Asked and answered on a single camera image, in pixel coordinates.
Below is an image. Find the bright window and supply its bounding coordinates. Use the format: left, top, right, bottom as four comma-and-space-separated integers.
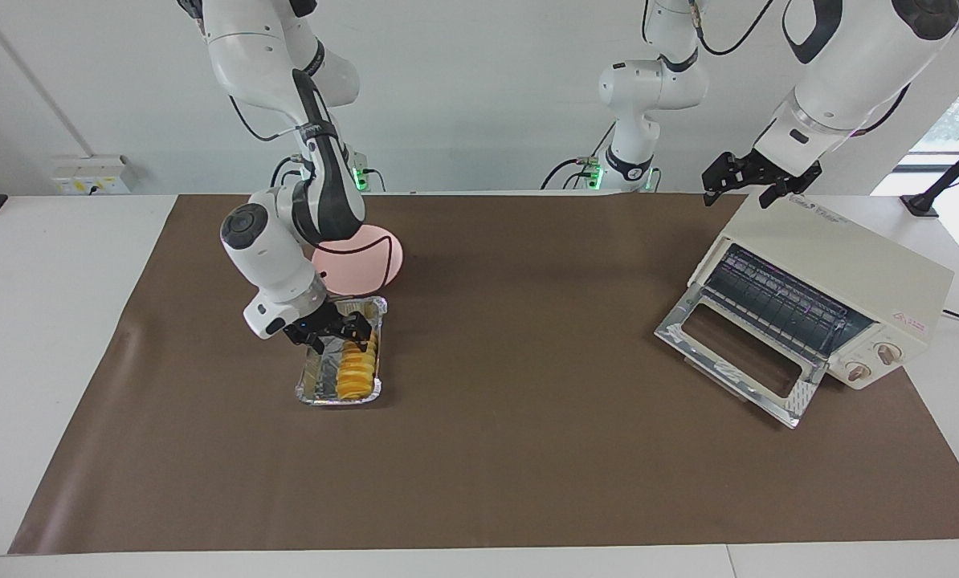
907, 63, 959, 161

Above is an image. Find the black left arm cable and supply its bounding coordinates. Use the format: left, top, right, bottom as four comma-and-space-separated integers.
642, 0, 912, 139

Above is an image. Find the aluminium foil tray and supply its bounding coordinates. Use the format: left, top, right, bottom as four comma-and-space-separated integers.
294, 295, 389, 407

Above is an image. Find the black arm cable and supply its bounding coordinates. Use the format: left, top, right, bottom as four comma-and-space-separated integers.
226, 92, 394, 290
642, 0, 912, 139

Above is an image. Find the brown table mat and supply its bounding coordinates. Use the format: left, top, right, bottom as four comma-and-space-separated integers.
7, 191, 959, 556

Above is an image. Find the white wall socket box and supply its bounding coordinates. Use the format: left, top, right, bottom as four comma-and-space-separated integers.
52, 156, 136, 196

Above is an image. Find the black left base cable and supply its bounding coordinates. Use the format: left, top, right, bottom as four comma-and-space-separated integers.
539, 120, 618, 192

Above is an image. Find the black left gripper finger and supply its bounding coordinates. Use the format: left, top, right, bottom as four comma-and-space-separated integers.
702, 154, 739, 209
758, 181, 810, 210

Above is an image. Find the black camera stand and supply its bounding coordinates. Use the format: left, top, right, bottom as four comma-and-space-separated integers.
900, 128, 959, 218

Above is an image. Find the black right base cable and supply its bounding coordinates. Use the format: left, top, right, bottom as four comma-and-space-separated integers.
269, 156, 305, 194

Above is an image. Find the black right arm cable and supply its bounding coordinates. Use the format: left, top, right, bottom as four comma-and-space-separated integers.
226, 92, 394, 290

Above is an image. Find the glass oven door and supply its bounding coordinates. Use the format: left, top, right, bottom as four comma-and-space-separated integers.
654, 285, 830, 431

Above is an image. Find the metal oven rack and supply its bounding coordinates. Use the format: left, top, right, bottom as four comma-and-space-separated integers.
703, 244, 875, 362

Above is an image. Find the black base cable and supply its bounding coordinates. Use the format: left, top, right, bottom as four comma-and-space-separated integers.
539, 120, 618, 192
269, 156, 305, 194

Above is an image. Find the pink round plate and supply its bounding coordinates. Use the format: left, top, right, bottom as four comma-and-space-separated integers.
312, 224, 406, 296

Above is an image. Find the sliced yellow bread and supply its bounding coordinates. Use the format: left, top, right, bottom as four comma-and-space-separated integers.
334, 328, 381, 401

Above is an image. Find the cream toaster oven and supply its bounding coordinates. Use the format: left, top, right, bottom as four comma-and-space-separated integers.
688, 193, 956, 393

